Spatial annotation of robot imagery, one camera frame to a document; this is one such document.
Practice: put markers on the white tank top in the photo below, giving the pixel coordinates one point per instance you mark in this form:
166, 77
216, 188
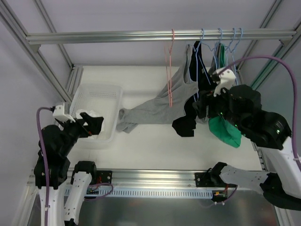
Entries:
91, 113

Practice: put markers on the blue hanger of grey top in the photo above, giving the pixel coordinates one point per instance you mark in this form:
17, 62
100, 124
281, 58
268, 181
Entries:
197, 70

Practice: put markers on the white slotted cable duct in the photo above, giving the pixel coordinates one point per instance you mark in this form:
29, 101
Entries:
191, 193

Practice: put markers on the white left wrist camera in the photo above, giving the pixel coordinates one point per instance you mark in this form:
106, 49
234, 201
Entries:
61, 112

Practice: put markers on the blue hanger of black top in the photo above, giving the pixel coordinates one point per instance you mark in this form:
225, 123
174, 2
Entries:
218, 60

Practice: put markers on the green tank top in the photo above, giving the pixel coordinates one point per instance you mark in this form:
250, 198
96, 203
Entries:
219, 127

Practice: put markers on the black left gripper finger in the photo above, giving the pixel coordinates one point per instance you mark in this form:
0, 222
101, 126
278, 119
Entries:
86, 116
95, 125

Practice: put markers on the white plastic basket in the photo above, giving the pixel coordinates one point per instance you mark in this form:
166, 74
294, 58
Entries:
101, 98

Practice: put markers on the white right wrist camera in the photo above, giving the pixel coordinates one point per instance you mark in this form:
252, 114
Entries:
226, 79

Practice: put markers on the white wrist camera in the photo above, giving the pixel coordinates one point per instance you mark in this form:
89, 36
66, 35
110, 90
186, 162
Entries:
226, 79
61, 112

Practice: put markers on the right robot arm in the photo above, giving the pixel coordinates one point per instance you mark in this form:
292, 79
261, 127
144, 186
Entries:
241, 107

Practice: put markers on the dark grey tank top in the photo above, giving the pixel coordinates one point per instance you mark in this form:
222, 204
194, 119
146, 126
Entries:
205, 118

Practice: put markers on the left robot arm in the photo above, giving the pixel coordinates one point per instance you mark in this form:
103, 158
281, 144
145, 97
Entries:
51, 169

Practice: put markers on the pink wire hanger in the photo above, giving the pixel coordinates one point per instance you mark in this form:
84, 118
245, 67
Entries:
168, 59

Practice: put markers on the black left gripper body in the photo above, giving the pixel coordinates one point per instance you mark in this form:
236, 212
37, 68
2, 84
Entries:
76, 127

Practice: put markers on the black tank top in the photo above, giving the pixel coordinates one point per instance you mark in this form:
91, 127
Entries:
185, 125

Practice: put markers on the aluminium hanging rail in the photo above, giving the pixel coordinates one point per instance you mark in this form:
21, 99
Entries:
144, 36

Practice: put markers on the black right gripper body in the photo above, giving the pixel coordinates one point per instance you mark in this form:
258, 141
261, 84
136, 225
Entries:
206, 106

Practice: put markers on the aluminium frame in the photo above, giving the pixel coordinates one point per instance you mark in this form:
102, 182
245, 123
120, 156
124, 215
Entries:
23, 89

